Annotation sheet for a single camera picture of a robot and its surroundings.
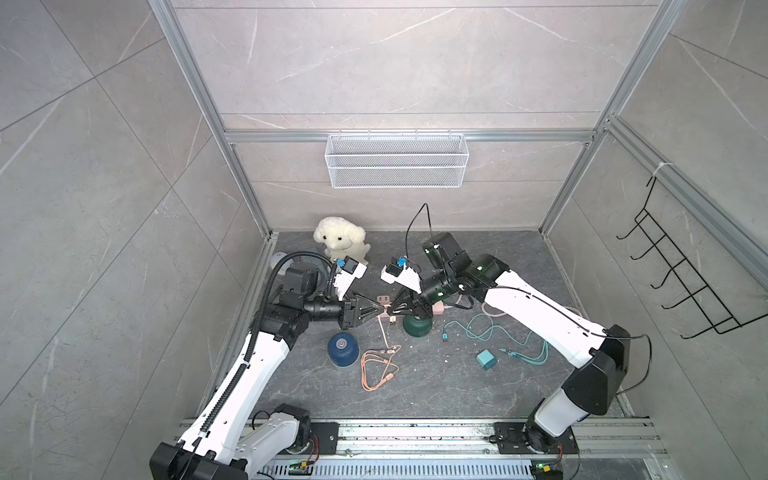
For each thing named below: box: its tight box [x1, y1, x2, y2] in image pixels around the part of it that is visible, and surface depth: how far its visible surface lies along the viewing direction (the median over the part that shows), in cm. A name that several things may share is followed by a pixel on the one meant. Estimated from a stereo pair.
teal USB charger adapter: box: [476, 349, 497, 371], surface depth 87 cm
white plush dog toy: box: [313, 216, 371, 266], surface depth 97 cm
